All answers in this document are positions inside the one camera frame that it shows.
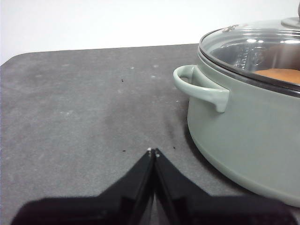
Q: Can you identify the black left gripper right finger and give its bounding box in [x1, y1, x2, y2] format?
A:
[153, 147, 296, 225]

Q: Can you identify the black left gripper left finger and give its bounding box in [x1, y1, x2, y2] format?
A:
[14, 148, 156, 225]

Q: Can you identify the brown potato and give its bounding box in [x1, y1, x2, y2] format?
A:
[254, 67, 300, 85]

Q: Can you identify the glass lid with green knob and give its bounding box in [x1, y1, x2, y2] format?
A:
[198, 0, 300, 97]

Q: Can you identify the sage green electric pot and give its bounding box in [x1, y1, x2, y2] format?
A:
[172, 44, 300, 209]

